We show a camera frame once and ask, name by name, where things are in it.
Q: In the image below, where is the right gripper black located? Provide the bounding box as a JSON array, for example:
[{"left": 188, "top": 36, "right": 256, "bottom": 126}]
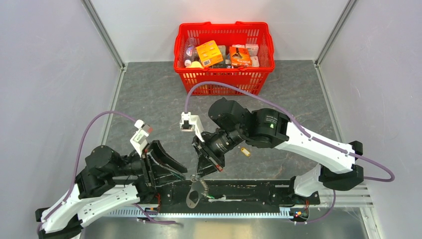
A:
[{"left": 192, "top": 126, "right": 246, "bottom": 181}]

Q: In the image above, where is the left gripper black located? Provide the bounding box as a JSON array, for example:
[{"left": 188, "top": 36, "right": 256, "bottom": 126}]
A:
[{"left": 109, "top": 139, "right": 189, "bottom": 186}]

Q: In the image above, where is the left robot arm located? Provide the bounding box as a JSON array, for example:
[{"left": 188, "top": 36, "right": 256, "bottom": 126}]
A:
[{"left": 35, "top": 140, "right": 188, "bottom": 239}]

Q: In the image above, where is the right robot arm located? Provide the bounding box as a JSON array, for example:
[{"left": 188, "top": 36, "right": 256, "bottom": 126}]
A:
[{"left": 180, "top": 98, "right": 364, "bottom": 204}]

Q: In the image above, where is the yellow key tag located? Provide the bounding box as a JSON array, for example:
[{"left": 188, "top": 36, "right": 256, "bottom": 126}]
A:
[{"left": 240, "top": 147, "right": 251, "bottom": 157}]

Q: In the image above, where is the red shopping basket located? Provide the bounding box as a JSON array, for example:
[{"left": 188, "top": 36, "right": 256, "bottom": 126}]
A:
[{"left": 173, "top": 21, "right": 275, "bottom": 95}]

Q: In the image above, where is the yellow round item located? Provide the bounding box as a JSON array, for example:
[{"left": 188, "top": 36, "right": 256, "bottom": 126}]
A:
[{"left": 189, "top": 61, "right": 204, "bottom": 69}]

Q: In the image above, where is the orange box left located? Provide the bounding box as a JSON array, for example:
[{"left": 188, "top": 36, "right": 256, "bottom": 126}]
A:
[{"left": 196, "top": 40, "right": 223, "bottom": 68}]

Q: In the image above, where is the clear plastic bottle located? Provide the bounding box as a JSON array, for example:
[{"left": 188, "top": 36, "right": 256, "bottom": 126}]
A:
[{"left": 183, "top": 37, "right": 199, "bottom": 67}]

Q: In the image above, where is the orange black package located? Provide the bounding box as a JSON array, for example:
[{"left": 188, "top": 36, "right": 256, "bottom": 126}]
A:
[{"left": 229, "top": 46, "right": 252, "bottom": 67}]

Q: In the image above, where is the white pink box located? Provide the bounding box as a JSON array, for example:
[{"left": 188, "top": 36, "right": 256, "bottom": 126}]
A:
[{"left": 245, "top": 43, "right": 259, "bottom": 57}]

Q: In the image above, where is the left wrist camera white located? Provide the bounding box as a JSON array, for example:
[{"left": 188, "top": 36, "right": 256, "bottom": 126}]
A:
[{"left": 130, "top": 119, "right": 153, "bottom": 156}]

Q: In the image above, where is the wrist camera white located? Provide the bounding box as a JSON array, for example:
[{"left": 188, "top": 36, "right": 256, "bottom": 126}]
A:
[
  {"left": 130, "top": 119, "right": 153, "bottom": 156},
  {"left": 179, "top": 112, "right": 205, "bottom": 142}
]

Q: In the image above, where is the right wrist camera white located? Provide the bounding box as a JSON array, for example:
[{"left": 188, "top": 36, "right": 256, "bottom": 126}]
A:
[{"left": 179, "top": 112, "right": 205, "bottom": 142}]

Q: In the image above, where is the black base frame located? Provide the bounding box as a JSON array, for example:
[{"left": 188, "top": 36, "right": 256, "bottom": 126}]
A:
[{"left": 140, "top": 179, "right": 320, "bottom": 214}]

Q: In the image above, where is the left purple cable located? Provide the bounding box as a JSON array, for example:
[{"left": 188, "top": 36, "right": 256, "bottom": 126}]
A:
[{"left": 36, "top": 110, "right": 137, "bottom": 233}]

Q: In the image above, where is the purple cable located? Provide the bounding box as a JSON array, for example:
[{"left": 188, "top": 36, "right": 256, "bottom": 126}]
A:
[
  {"left": 184, "top": 81, "right": 396, "bottom": 183},
  {"left": 36, "top": 110, "right": 137, "bottom": 233}
]

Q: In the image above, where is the white slotted cable duct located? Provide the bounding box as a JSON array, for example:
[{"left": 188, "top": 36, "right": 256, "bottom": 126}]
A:
[{"left": 103, "top": 206, "right": 306, "bottom": 220}]

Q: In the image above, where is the left aluminium corner post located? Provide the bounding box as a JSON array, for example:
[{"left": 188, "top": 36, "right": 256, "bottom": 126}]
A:
[{"left": 81, "top": 0, "right": 125, "bottom": 69}]

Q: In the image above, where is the aluminium corner post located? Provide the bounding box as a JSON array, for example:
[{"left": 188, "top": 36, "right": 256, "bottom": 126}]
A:
[
  {"left": 314, "top": 0, "right": 358, "bottom": 67},
  {"left": 81, "top": 0, "right": 125, "bottom": 69}
]

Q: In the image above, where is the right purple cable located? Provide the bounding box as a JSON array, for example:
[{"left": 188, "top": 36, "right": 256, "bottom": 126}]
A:
[{"left": 184, "top": 81, "right": 396, "bottom": 183}]

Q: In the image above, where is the right aluminium corner post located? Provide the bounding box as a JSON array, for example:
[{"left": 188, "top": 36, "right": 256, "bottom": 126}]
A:
[{"left": 314, "top": 0, "right": 358, "bottom": 67}]

